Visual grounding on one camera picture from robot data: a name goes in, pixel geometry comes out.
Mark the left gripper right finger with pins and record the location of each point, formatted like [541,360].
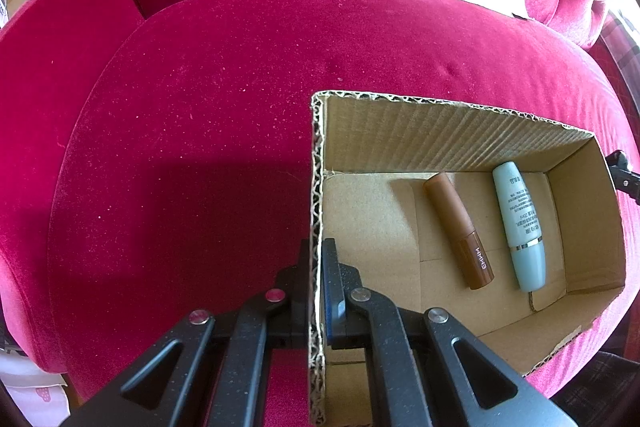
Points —
[425,369]

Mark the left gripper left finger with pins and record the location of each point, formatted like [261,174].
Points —
[209,370]

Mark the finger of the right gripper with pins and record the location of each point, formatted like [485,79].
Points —
[624,179]

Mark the cardboard box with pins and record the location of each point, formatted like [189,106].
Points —
[371,155]

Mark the brown lipstick tube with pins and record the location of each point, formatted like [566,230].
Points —
[460,230]

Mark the light blue cosmetic tube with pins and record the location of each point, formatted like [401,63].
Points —
[522,227]

